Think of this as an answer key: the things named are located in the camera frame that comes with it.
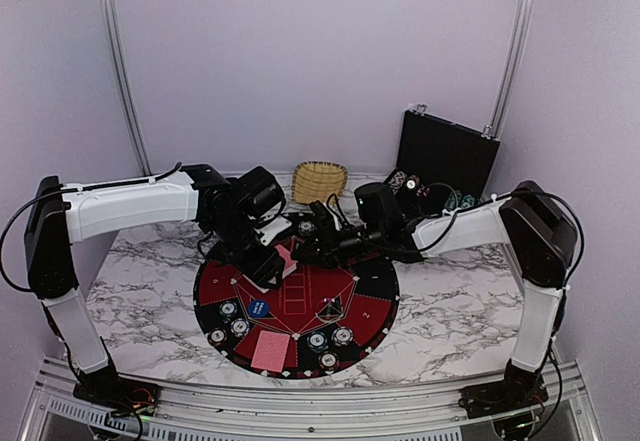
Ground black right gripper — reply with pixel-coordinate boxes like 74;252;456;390
290;222;384;271

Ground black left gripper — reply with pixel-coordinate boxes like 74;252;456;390
208;213;285;290

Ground red playing card deck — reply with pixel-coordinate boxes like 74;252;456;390
255;244;297;293

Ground blue small blind button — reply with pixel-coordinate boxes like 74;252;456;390
247;299;270;319

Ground green blue chip stack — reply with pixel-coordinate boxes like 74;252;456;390
219;300;238;323
306;331;329;353

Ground clear round dealer button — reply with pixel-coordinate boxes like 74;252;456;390
315;297;344;324

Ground red black chip stack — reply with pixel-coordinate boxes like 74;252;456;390
318;351;339;371
207;328;227;347

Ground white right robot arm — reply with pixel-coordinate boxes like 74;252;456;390
292;181;585;409

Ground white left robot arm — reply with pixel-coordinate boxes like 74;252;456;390
24;164;285;406

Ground woven bamboo tray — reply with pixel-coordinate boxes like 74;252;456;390
292;161;348;205

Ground round red black poker mat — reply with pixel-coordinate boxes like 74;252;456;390
191;213;400;379

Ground blue white chips in case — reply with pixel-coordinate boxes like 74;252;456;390
385;170;407;194

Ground red dice in case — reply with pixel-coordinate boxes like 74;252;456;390
416;185;431;198

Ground black poker chip case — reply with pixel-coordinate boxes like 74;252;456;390
391;110;500;218

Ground green chips in case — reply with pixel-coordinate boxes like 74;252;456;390
445;190;476;210

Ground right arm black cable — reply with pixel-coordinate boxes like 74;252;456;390
327;182;469;252

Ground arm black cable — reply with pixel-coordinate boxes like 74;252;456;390
327;182;469;252
0;161;184;292

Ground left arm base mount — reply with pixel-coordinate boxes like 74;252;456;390
73;379;160;438

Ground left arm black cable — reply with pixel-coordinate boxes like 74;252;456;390
0;161;184;292

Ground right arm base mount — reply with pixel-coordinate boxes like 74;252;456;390
458;381;549;440

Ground aluminium front rail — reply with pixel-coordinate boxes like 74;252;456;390
18;359;602;440

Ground left aluminium frame post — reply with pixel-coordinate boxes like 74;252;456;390
100;0;151;175

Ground aluminium frame post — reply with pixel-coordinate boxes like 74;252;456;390
100;0;151;175
486;0;534;139

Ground right aluminium frame post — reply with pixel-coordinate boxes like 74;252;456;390
486;0;534;139

